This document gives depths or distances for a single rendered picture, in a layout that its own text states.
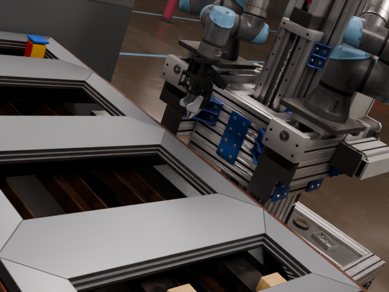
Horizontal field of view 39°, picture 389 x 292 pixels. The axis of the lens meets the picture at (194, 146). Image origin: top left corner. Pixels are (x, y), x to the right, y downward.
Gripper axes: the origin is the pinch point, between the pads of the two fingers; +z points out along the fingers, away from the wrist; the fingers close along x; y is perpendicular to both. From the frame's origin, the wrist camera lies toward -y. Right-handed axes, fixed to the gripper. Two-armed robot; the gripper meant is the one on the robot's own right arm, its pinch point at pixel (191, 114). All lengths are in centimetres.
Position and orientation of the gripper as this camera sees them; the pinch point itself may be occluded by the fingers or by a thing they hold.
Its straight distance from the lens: 180.3
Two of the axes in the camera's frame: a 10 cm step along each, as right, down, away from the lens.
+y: -7.1, 0.3, -7.0
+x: 6.2, 4.9, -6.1
